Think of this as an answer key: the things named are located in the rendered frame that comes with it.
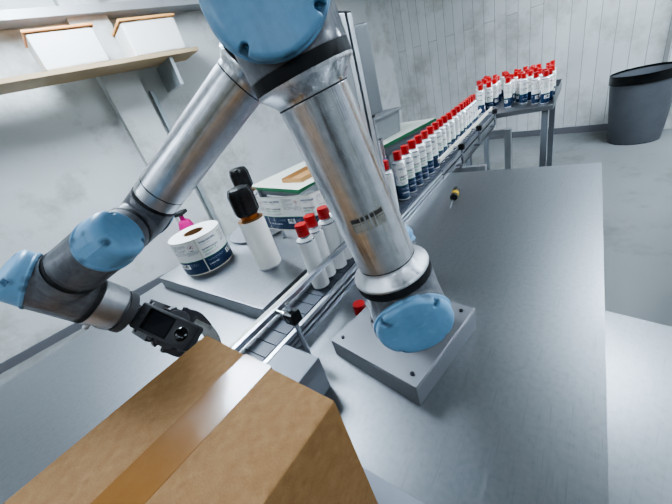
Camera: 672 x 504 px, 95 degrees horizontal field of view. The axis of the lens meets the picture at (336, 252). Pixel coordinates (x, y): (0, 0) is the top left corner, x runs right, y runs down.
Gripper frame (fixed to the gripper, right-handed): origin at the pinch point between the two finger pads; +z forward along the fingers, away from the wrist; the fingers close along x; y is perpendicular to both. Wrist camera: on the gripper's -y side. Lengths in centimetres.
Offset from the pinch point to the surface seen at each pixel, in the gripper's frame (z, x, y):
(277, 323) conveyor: 16.0, -9.1, 1.6
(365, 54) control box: -11, -70, -17
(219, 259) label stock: 23, -26, 52
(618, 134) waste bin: 288, -329, -88
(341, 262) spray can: 27.1, -33.3, -2.4
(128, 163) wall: 32, -110, 295
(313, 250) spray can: 13.2, -30.0, -2.9
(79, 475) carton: -24.8, 13.6, -22.3
